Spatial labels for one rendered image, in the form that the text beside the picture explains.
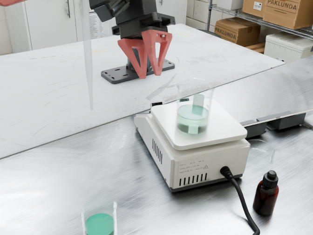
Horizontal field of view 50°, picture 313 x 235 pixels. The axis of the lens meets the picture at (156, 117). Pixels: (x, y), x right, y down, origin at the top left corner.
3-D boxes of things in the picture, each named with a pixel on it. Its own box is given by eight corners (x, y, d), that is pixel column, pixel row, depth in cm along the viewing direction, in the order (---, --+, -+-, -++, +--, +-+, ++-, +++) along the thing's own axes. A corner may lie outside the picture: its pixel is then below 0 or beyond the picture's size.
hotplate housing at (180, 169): (132, 127, 67) (132, 90, 63) (193, 117, 71) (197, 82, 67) (174, 206, 49) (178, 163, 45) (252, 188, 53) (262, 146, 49)
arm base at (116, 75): (178, 39, 89) (162, 32, 94) (112, 53, 79) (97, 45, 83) (176, 67, 93) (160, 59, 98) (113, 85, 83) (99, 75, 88)
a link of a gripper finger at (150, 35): (156, 73, 56) (148, 17, 56) (125, 80, 60) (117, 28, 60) (178, 73, 62) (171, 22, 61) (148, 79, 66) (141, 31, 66)
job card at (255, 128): (215, 129, 67) (218, 111, 65) (252, 120, 70) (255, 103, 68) (233, 146, 62) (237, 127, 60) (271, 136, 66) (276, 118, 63)
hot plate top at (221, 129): (148, 110, 57) (148, 105, 56) (212, 101, 60) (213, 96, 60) (175, 151, 47) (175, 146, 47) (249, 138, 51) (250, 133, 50)
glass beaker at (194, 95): (171, 120, 53) (174, 73, 49) (205, 120, 54) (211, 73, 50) (176, 143, 48) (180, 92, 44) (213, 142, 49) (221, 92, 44)
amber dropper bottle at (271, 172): (275, 216, 48) (287, 178, 44) (255, 216, 48) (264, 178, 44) (269, 201, 51) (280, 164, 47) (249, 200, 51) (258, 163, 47)
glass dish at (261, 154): (278, 166, 58) (281, 156, 57) (248, 169, 57) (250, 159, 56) (263, 147, 62) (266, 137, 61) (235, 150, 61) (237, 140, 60)
